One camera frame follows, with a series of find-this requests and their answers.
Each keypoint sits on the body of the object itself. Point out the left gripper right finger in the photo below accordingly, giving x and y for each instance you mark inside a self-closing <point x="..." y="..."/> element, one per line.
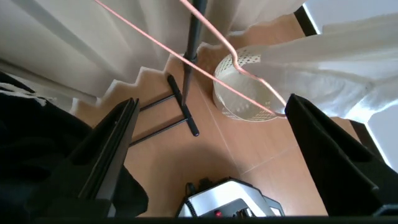
<point x="335" y="177"/>

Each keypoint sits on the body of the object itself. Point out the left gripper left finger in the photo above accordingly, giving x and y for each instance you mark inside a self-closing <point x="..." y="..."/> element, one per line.
<point x="99" y="180"/>

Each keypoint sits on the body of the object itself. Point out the black shorts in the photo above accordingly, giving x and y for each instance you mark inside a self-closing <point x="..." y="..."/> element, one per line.
<point x="31" y="140"/>

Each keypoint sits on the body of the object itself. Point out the white printed t-shirt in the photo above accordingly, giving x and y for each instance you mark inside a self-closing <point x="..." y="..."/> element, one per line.
<point x="326" y="62"/>

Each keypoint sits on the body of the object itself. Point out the pink clothes hanger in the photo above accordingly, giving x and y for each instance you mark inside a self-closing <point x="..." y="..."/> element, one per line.
<point x="235" y="59"/>

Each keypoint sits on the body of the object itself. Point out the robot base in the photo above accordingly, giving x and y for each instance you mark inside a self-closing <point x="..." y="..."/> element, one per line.
<point x="230" y="196"/>

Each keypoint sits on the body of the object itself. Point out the white laundry basket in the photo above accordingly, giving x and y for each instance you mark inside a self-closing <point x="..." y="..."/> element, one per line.
<point x="236" y="102"/>

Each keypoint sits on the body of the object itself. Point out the black clothes rack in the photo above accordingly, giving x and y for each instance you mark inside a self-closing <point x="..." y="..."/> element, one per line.
<point x="195" y="31"/>

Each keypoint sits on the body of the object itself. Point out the beige curtain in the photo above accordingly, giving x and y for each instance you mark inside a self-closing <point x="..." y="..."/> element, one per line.
<point x="77" y="37"/>

